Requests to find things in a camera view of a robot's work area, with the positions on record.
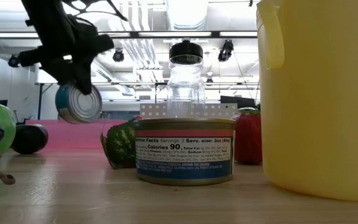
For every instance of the dark purple toy plum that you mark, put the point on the dark purple toy plum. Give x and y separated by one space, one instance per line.
30 138

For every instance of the pink plastic bin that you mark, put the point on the pink plastic bin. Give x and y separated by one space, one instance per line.
73 133

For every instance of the red toy strawberry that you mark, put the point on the red toy strawberry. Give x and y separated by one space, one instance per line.
247 140

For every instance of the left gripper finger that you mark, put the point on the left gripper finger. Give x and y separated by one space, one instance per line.
84 77
31 59

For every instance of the black ceiling spotlight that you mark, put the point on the black ceiling spotlight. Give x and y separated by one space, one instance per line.
118 56
13 61
225 50

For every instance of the gold-top blue-label tin can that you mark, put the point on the gold-top blue-label tin can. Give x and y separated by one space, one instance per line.
185 155

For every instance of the white perforated basket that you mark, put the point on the white perforated basket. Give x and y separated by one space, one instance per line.
154 110

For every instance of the silver-top tin can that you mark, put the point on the silver-top tin can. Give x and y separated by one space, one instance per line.
79 109

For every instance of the silver ceiling air duct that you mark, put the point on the silver ceiling air duct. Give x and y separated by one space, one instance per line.
186 14

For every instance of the yellow plastic bottle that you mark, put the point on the yellow plastic bottle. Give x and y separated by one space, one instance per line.
322 109

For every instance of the black distant monitor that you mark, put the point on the black distant monitor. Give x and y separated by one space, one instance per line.
238 101

